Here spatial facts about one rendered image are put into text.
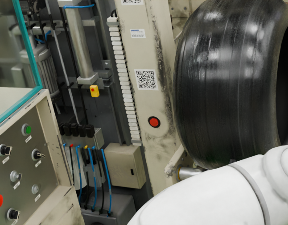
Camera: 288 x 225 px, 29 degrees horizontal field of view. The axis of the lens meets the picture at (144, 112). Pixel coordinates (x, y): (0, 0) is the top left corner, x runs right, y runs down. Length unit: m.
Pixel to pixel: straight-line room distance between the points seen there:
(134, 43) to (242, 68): 0.41
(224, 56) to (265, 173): 0.72
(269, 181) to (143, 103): 1.06
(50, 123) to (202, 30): 0.59
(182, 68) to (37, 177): 0.61
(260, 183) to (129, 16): 1.00
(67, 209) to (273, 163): 1.19
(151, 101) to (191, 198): 1.05
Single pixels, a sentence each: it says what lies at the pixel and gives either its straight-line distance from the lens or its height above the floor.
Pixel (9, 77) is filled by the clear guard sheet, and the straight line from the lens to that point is 1.68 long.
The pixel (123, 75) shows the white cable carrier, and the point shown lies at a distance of 1.87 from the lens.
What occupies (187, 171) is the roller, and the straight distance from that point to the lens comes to 1.87.
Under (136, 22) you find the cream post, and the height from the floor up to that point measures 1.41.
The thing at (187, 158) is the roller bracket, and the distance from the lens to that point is 1.96.
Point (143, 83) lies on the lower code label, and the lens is 1.83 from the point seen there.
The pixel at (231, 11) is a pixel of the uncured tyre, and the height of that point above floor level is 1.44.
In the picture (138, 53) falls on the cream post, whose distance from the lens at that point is 1.79.
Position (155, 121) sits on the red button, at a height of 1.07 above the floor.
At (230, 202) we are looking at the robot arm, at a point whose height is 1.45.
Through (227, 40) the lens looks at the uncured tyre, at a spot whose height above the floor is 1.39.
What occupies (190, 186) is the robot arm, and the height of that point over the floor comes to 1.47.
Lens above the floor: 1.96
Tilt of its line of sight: 27 degrees down
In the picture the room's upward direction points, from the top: 11 degrees counter-clockwise
